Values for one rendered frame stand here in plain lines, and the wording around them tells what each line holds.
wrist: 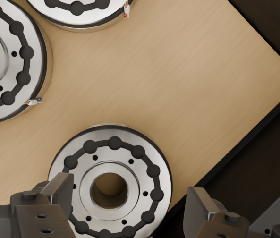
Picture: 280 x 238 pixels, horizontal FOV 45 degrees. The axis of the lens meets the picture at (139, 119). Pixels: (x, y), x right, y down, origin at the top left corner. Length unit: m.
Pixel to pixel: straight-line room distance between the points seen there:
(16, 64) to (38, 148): 0.08
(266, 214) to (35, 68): 0.19
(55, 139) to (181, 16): 0.15
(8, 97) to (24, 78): 0.02
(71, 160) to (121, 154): 0.04
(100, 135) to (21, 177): 0.09
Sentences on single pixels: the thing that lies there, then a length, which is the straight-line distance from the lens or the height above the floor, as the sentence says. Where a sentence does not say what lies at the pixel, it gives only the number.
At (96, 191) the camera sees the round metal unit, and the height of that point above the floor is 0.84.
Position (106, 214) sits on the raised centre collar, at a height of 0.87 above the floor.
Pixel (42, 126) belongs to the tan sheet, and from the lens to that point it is 0.31.
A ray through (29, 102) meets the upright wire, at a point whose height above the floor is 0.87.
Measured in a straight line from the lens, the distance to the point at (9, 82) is 0.28.
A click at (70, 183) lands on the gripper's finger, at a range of 0.16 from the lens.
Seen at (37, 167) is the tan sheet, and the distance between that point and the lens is 0.32.
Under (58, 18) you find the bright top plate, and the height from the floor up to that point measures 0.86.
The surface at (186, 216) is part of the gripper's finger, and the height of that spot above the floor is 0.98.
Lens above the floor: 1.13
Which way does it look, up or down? 85 degrees down
